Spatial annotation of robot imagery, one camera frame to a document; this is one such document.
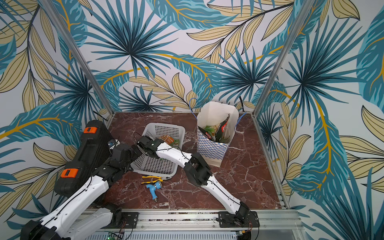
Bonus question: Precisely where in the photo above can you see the aluminium frame post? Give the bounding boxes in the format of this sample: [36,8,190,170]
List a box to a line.
[253,0,314,118]
[41,0,115,116]

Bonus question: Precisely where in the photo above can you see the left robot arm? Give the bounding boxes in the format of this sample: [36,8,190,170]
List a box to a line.
[20,144,142,240]

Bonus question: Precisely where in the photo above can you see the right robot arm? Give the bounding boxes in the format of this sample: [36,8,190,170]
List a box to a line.
[134,136,258,226]

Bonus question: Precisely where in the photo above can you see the black orange tool case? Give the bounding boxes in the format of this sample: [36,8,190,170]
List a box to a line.
[54,120,113,198]

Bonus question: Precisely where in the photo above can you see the right aluminium frame post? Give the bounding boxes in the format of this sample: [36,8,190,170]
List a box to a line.
[253,0,314,118]

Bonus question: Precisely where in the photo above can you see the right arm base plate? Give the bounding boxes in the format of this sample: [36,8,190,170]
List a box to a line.
[216,212,260,229]

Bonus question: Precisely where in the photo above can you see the checkered paper bag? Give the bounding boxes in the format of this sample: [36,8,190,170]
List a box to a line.
[195,102,243,167]

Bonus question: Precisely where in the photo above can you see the yellow black pliers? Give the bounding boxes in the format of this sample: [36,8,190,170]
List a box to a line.
[141,176,163,185]

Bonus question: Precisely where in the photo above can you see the orange green soup packet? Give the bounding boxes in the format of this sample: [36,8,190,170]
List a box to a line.
[160,135,180,147]

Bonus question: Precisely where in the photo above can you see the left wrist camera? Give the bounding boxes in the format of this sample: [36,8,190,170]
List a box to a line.
[108,139,120,150]

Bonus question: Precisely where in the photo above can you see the blue plastic fitting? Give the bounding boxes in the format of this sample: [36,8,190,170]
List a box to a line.
[146,181,162,202]

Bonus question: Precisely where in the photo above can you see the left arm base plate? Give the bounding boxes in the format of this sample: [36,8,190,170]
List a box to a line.
[109,212,139,229]

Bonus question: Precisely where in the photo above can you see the left aluminium frame post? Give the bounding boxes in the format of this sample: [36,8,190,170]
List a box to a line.
[41,0,115,116]

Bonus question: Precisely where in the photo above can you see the aluminium front rail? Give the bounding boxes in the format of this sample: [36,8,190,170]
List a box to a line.
[77,209,307,240]

